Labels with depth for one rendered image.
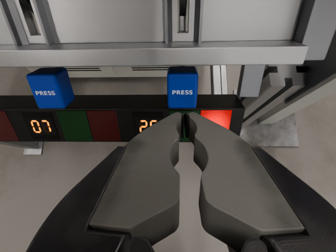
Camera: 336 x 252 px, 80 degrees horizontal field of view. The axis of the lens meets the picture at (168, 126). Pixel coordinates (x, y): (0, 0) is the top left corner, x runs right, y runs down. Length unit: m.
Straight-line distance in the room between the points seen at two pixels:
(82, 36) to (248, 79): 0.15
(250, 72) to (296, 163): 0.79
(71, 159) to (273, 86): 0.84
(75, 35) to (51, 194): 0.87
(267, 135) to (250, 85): 0.72
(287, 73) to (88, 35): 0.21
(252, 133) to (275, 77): 0.67
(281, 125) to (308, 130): 0.12
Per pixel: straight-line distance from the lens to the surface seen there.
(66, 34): 0.18
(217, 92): 0.59
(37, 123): 0.24
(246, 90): 0.22
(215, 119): 0.20
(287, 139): 0.97
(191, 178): 0.86
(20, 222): 1.07
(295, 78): 0.27
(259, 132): 0.93
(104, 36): 0.17
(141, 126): 0.20
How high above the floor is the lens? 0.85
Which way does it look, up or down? 77 degrees down
